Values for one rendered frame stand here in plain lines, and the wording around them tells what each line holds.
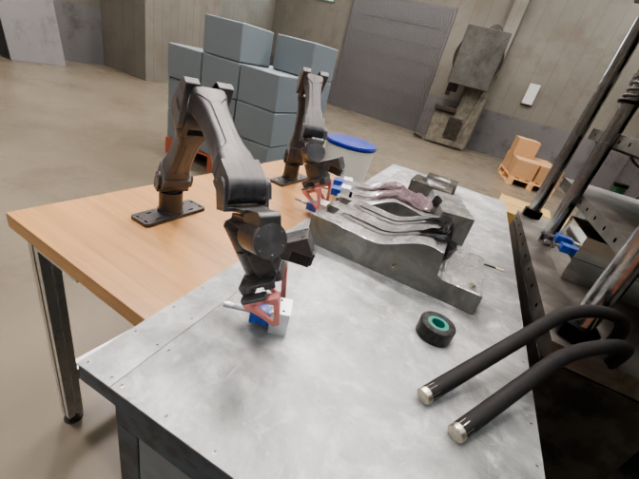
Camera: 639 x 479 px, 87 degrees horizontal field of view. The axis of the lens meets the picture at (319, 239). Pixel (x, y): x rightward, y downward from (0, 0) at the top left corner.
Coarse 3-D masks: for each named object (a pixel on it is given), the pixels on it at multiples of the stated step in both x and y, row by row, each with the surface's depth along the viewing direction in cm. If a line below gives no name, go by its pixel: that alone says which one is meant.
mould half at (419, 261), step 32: (320, 224) 98; (352, 224) 98; (384, 224) 105; (416, 224) 102; (352, 256) 97; (384, 256) 92; (416, 256) 88; (480, 256) 106; (416, 288) 91; (448, 288) 88; (480, 288) 88
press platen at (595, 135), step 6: (594, 132) 158; (600, 132) 151; (588, 138) 164; (594, 138) 155; (618, 138) 129; (624, 138) 124; (630, 138) 119; (618, 144) 127; (624, 144) 122; (630, 144) 117; (636, 144) 113; (624, 150) 120; (630, 150) 115; (636, 150) 111; (636, 156) 110
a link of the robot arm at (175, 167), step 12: (192, 120) 67; (180, 132) 70; (192, 132) 72; (180, 144) 74; (192, 144) 75; (168, 156) 82; (180, 156) 78; (192, 156) 79; (168, 168) 83; (180, 168) 82; (168, 180) 86; (180, 180) 87
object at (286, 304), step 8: (224, 304) 65; (232, 304) 66; (240, 304) 66; (264, 304) 66; (288, 304) 66; (248, 312) 66; (264, 312) 64; (272, 312) 63; (288, 312) 64; (248, 320) 65; (256, 320) 65; (264, 320) 65; (280, 320) 64; (288, 320) 64; (272, 328) 65; (280, 328) 65
